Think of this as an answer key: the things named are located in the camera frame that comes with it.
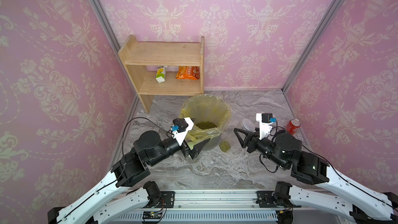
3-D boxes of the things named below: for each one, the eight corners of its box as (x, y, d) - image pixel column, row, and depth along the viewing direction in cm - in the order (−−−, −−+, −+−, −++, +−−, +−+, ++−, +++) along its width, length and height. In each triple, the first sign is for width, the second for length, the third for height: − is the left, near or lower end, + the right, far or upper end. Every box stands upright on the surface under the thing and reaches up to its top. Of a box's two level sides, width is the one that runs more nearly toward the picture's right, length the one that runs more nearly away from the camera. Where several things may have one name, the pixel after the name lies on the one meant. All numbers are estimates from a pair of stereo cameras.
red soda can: (284, 137, 98) (292, 127, 89) (281, 128, 102) (288, 118, 93) (293, 137, 98) (303, 127, 89) (290, 128, 102) (298, 118, 93)
